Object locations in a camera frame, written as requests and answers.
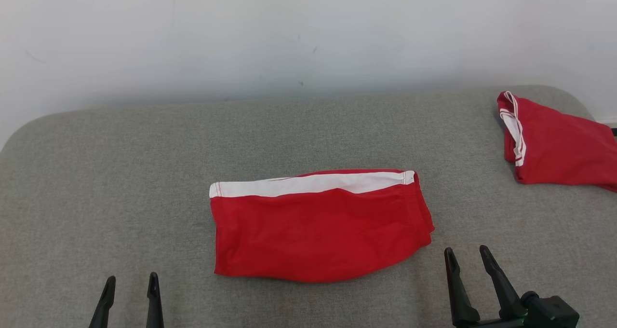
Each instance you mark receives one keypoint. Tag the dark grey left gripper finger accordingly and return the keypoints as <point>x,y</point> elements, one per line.
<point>105,304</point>
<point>154,304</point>

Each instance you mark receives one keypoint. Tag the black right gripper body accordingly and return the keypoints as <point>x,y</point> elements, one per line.
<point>549,313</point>

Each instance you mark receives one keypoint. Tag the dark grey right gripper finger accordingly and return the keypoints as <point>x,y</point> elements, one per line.
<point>501,284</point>
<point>458,289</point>

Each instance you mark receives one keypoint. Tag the red shorts with white stripe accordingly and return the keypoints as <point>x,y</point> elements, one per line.
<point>318,231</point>

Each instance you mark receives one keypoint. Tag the red shirt with white trim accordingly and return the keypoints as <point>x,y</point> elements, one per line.
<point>564,144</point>

